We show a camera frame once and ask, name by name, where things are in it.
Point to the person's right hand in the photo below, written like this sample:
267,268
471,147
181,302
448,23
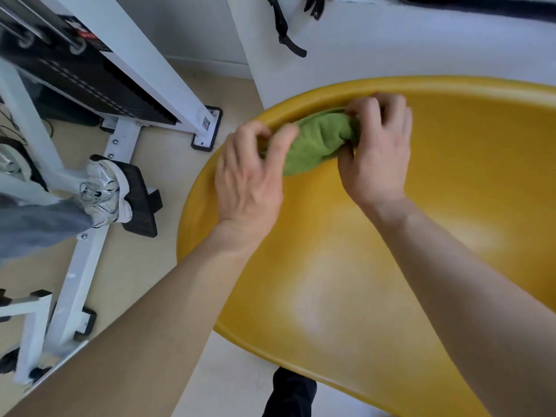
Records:
382,164

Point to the person's left hand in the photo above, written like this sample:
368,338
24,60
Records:
245,186

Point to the person's left thumb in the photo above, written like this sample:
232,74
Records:
283,145

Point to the person's right middle finger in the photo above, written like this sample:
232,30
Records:
392,109

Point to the person's right thumb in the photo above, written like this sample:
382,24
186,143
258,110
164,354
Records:
347,155

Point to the green cloth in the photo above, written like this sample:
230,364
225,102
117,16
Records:
319,141

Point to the person's left forearm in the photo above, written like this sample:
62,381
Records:
143,325

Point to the person's right forearm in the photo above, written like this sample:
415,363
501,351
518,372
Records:
473,308

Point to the black rubber machine foot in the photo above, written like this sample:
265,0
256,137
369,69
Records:
211,130
87,323

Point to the yellow plastic seat shell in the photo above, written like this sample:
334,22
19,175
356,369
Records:
469,169

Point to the black clip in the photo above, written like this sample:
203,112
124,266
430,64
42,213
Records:
316,5

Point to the black foot plate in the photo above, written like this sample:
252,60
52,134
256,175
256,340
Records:
141,199

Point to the black weight stack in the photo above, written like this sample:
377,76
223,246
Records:
78,78

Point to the person's leg in black trousers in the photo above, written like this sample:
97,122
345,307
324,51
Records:
290,395

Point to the white exercise machine frame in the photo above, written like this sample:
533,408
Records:
139,52

